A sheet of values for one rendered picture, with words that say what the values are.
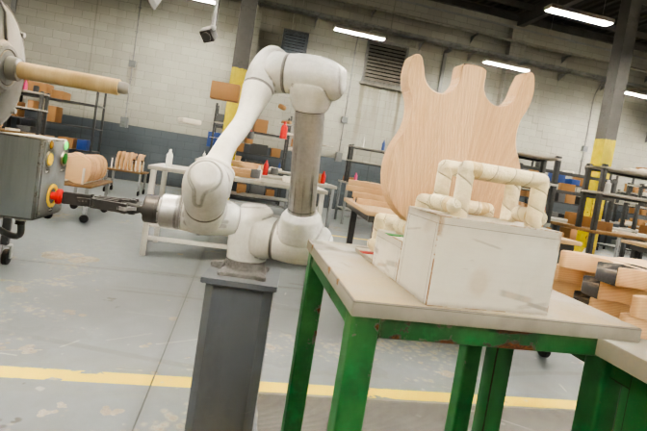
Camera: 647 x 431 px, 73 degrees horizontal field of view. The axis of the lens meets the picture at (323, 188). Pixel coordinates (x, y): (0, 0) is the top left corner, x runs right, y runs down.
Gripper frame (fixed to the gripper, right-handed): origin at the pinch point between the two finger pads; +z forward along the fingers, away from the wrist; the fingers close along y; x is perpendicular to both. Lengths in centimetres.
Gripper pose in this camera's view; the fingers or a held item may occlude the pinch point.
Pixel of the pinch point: (77, 199)
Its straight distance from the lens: 129.9
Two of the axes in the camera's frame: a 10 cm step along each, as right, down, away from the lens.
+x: 1.6, -9.9, -0.5
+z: -9.7, -1.4, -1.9
